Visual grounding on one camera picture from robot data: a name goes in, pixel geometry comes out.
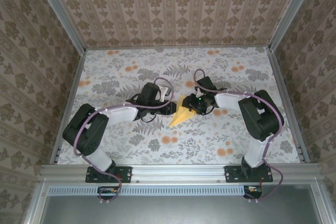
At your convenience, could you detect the black connector board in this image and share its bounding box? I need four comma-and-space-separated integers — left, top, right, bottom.
97, 186, 119, 200
243, 185, 263, 200

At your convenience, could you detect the gripper thin black cable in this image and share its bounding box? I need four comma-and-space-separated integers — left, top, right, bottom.
198, 104, 213, 116
140, 112, 155, 124

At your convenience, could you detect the yellow cloth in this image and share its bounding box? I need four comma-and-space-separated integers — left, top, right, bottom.
169, 94, 196, 127

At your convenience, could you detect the aluminium frame post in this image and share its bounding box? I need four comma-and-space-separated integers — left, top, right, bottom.
268, 0, 320, 51
30, 0, 87, 54

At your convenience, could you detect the floral table cloth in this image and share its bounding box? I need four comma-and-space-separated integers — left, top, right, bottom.
56, 47, 301, 166

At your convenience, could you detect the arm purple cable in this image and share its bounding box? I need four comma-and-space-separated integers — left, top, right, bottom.
74, 77, 174, 205
193, 68, 286, 205

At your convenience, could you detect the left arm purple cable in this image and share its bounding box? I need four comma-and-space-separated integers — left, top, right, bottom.
74, 77, 174, 205

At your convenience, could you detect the grey metal panel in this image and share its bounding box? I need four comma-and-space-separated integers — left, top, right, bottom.
39, 195, 323, 224

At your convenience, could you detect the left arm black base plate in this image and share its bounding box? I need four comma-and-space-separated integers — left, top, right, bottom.
85, 166, 132, 184

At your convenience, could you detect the grey slotted cable duct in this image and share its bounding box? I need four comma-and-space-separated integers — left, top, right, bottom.
48, 185, 246, 197

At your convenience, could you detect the aluminium rear rail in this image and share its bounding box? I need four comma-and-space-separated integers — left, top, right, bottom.
85, 45, 271, 51

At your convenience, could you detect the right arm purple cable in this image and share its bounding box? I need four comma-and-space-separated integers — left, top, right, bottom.
193, 68, 286, 205

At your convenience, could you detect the right gripper thin black cable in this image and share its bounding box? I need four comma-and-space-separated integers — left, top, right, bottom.
198, 104, 213, 116

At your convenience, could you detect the aluminium mounting rail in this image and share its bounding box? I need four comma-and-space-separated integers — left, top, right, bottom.
39, 163, 322, 183

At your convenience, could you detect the aluminium side rail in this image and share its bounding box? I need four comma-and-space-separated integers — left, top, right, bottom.
49, 49, 87, 164
268, 49, 310, 163

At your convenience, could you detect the left gripper thin black cable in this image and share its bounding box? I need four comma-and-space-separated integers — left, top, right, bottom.
140, 112, 155, 124

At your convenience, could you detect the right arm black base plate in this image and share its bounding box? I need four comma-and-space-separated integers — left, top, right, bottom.
225, 165, 274, 184

